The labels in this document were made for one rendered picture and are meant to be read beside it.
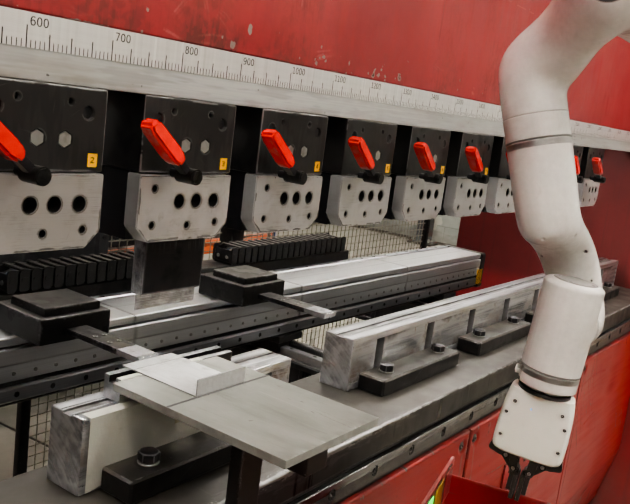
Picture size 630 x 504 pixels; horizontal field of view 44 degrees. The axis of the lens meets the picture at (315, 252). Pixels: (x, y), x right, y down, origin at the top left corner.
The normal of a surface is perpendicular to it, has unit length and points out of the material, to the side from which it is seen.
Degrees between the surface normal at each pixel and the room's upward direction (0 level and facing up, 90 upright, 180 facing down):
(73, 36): 90
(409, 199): 90
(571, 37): 122
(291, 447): 0
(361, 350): 90
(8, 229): 90
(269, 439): 0
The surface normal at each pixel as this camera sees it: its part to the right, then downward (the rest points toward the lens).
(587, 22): -0.77, 0.53
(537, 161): -0.33, 0.06
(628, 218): -0.58, 0.07
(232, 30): 0.80, 0.21
